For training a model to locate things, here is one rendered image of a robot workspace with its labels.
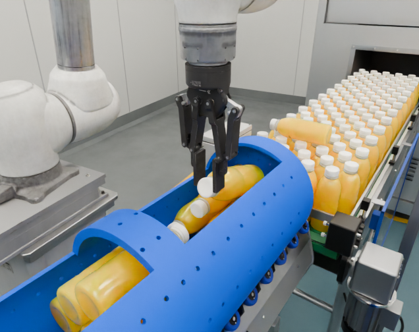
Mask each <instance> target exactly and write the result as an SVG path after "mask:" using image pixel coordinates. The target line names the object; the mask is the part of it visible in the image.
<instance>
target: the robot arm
mask: <svg viewBox="0 0 419 332"><path fill-rule="evenodd" d="M276 1H277V0H174V4H175V6H176V9H177V14H178V19H179V39H180V54H181V59H182V60H184V61H187V62H186V63H185V76H186V85H187V86H188V89H187V91H186V93H183V94H180V95H177V96H175V101H176V103H177V107H178V109H179V121H180V129H181V142H182V146H183V147H184V148H185V147H187V148H188V149H189V150H190V152H191V165H192V166H193V171H194V186H197V185H198V182H199V180H200V179H202V178H205V177H206V149H204V148H203V147H204V146H203V145H202V141H203V136H204V129H205V123H206V117H207V118H208V121H209V124H210V125H211V129H212V134H213V141H214V146H215V154H216V158H214V159H212V175H213V193H218V192H219V191H220V190H222V189H223V188H224V187H225V175H226V174H227V171H228V168H227V167H228V161H230V160H231V159H232V158H234V157H236V156H237V155H238V142H239V134H240V120H241V117H242V114H243V112H244V110H245V106H244V105H243V104H240V105H238V104H236V103H235V102H234V101H232V100H231V95H230V92H229V86H230V84H231V62H230V61H232V60H233V59H234V58H235V57H236V40H237V15H238V14H248V13H256V12H258V11H262V10H264V9H266V8H268V7H270V6H272V5H273V4H274V3H275V2H276ZM49 10H50V15H51V24H52V29H53V39H54V44H55V53H56V58H57V65H56V66H55V67H54V68H53V70H52V71H51V72H50V74H49V83H48V86H47V92H46V93H45V92H44V91H43V90H42V89H41V88H40V87H39V86H37V85H35V84H34V83H31V82H27V81H25V80H10V81H6V82H0V203H2V202H5V201H7V200H10V199H11V198H15V199H19V200H24V201H27V202H29V203H31V204H38V203H40V202H42V201H43V200H44V198H45V197H46V196H47V195H48V194H50V193H52V192H53V191H54V190H55V189H57V188H58V187H60V186H61V185H62V184H64V183H65V182H67V181H68V180H69V179H71V178H73V177H75V176H76V175H79V174H80V171H79V168H78V167H65V166H62V165H61V162H60V159H59V154H58V153H59V152H61V151H62V150H63V149H64V148H65V147H66V146H67V145H68V144H71V143H73V142H77V141H80V140H83V139H85V138H88V137H91V136H93V135H95V134H97V133H99V132H101V131H102V130H104V129H106V128H107V127H108V126H109V125H111V124H112V123H113V122H114V120H115V119H116V118H117V117H118V115H119V113H120V110H121V101H120V97H119V94H118V92H117V91H116V89H115V88H114V87H113V85H112V84H110V83H109V82H108V81H107V79H106V77H105V73H104V72H103V71H102V70H101V69H100V68H99V67H98V66H97V65H95V59H94V43H93V35H92V19H91V10H90V0H49ZM191 104H192V106H193V108H192V106H191ZM226 108H228V112H227V114H228V119H227V134H226V130H225V110H226ZM187 138H188V139H187Z"/></svg>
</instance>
